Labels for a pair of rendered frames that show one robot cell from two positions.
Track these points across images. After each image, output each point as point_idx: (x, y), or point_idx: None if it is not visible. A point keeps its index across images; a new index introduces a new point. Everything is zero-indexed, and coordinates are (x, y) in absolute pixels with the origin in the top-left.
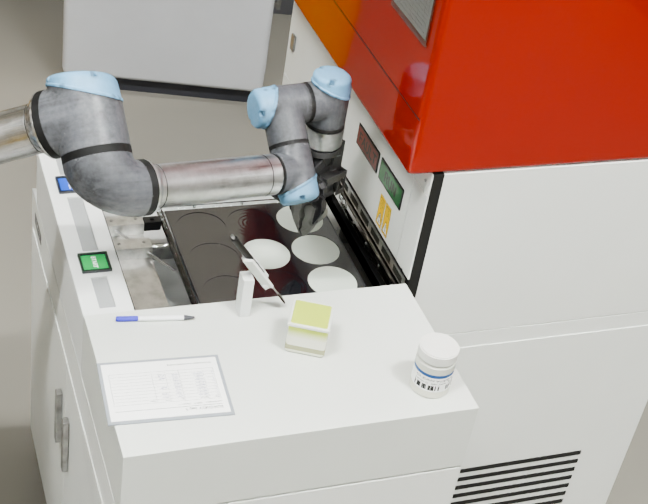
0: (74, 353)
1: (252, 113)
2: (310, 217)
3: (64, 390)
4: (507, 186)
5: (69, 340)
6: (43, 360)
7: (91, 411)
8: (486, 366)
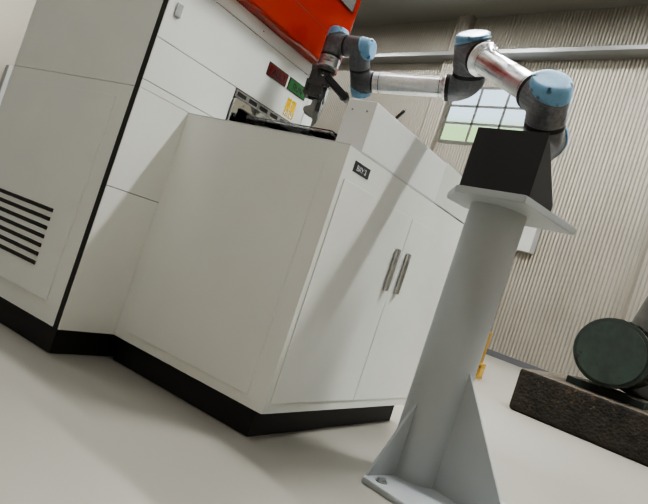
0: (426, 199)
1: (372, 52)
2: (320, 112)
3: (403, 242)
4: None
5: (419, 199)
6: (349, 275)
7: (445, 208)
8: None
